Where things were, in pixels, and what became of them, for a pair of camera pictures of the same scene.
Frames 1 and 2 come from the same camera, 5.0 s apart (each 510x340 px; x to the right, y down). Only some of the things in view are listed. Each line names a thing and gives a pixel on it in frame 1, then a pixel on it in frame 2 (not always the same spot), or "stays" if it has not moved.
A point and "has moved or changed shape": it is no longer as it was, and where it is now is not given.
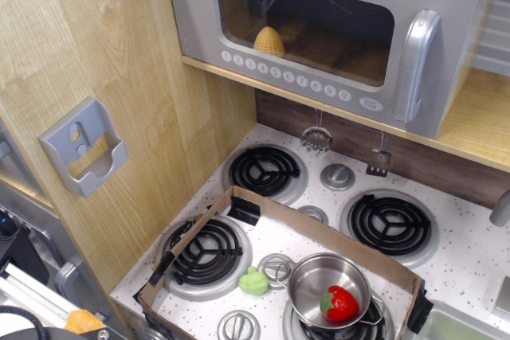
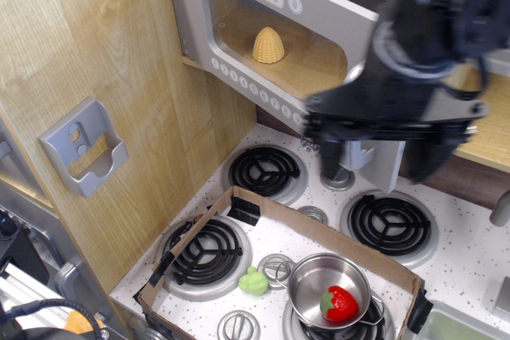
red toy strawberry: x=339 y=305 stays
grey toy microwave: x=385 y=38 has moved or changed shape
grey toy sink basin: x=446 y=321 stays
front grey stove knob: x=239 y=325 stays
